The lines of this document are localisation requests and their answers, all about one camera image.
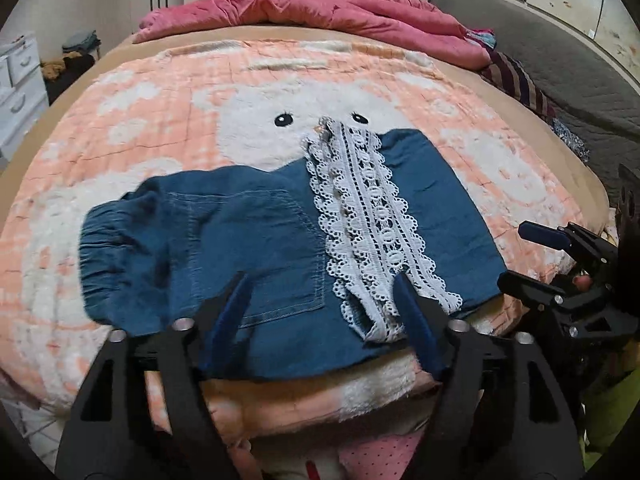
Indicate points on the pink dotted clothing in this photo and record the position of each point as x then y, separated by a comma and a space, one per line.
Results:
380, 455

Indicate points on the teal and pink patterned cloth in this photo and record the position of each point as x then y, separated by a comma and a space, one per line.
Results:
481, 39

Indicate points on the bed with tan sheet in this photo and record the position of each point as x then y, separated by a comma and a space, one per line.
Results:
560, 140

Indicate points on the striped pillow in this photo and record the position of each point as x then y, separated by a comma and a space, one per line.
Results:
520, 85

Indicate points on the grey quilted headboard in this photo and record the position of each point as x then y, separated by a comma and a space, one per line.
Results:
575, 75

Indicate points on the blue patterned cloth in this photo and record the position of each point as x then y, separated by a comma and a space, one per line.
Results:
570, 137

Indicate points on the peach and white plush blanket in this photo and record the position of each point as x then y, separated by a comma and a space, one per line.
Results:
150, 125

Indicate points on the brown plush toy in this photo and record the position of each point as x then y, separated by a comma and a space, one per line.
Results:
54, 65

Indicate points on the pile of folded clothes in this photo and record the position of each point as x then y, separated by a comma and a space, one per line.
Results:
80, 42

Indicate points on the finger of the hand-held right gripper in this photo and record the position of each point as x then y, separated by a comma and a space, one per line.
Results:
530, 290
542, 236

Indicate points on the green cloth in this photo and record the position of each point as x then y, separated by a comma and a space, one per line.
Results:
612, 410

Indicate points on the white drawer chest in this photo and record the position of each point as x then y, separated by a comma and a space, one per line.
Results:
22, 90

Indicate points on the dark cloth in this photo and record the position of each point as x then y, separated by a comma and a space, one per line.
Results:
75, 72

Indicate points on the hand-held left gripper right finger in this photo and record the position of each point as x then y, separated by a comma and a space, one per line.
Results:
417, 322

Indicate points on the pink comforter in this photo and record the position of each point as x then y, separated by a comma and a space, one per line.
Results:
300, 10

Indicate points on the blue pants with lace hem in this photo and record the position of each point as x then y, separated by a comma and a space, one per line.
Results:
240, 230

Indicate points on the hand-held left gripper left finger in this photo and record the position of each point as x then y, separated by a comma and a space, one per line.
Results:
235, 305

